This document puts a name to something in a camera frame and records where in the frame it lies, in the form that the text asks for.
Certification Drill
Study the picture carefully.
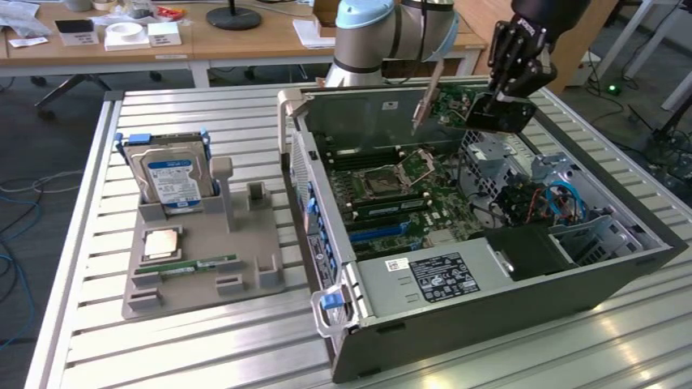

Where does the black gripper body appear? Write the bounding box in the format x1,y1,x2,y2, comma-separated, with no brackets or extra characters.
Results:
510,0,592,53

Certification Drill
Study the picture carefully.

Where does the green graphics card black heatsink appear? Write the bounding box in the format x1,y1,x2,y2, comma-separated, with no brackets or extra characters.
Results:
410,59,537,135

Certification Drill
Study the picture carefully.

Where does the white power box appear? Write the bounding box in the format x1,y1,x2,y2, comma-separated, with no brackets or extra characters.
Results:
577,50,602,88

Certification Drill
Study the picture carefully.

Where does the metal disk bay cage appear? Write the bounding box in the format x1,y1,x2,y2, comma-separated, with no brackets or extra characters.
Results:
457,131,545,203

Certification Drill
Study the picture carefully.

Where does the metal socket cover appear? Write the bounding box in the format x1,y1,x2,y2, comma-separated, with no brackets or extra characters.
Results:
397,148,437,179

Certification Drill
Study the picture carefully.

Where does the black power connector cluster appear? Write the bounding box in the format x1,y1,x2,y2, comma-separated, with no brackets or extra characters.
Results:
494,184,536,228

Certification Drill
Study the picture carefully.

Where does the white paper stack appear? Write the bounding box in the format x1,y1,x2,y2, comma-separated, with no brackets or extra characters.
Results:
290,18,336,49

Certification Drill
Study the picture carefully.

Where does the CPU socket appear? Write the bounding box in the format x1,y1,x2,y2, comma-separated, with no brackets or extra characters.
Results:
360,165,404,199

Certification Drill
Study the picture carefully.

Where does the black RAM stick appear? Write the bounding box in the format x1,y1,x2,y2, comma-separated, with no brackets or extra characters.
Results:
353,197,428,218

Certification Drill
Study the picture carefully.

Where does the wooden desk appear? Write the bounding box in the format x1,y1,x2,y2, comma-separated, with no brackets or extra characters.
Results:
0,0,194,78
192,0,490,88

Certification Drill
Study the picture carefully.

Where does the black round lamp base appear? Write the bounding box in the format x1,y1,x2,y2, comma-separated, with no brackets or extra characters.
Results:
204,0,265,31

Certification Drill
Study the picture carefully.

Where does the grey power supply unit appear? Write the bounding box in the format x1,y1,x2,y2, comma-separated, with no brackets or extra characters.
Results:
337,237,513,327

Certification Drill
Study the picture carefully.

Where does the plain white box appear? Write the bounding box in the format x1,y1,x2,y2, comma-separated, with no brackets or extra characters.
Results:
145,22,182,48

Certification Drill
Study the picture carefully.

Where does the dark grey PC case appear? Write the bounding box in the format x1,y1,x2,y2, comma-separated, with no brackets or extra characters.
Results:
277,79,690,384

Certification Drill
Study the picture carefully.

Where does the hard disk blue carrier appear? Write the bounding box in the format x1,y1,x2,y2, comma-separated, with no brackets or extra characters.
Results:
114,128,213,216

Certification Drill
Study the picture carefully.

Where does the flat white box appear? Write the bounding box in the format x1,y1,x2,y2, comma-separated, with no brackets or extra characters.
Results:
101,35,153,53

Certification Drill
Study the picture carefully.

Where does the white tape roll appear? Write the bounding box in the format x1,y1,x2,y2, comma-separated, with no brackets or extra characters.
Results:
105,22,141,42

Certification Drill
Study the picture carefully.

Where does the grey parts rack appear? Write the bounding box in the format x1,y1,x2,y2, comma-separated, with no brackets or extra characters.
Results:
121,156,286,321

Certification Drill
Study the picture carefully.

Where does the silver CPU chip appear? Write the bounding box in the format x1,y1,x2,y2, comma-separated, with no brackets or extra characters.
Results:
140,229,182,259

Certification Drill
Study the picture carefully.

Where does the green RAM stick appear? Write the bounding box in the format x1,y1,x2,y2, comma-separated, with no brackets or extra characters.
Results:
134,254,237,276

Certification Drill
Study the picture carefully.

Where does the white box black top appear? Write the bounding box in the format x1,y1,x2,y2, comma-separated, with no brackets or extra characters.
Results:
54,19,100,47

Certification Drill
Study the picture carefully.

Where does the clear plastic bag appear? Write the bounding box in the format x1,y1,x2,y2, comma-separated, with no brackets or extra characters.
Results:
0,2,53,37

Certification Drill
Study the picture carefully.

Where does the white table frame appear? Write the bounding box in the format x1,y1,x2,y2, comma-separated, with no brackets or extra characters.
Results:
592,0,692,111

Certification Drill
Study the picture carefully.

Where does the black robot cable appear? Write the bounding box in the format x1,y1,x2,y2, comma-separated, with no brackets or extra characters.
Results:
402,0,433,82

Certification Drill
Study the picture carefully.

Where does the blue wire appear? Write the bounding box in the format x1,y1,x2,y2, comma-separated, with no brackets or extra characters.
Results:
542,182,588,226

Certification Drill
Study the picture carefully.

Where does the metal drive bracket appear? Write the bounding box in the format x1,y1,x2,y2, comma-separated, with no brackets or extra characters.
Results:
548,214,648,267

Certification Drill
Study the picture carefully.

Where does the grey case handle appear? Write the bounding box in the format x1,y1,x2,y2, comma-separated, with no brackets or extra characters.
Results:
308,282,358,338

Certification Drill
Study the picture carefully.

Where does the black caster leg frame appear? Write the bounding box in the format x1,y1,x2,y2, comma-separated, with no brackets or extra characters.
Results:
29,71,166,119

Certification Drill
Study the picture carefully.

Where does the blue floor cable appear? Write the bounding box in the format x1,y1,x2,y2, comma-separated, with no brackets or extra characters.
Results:
0,194,42,350

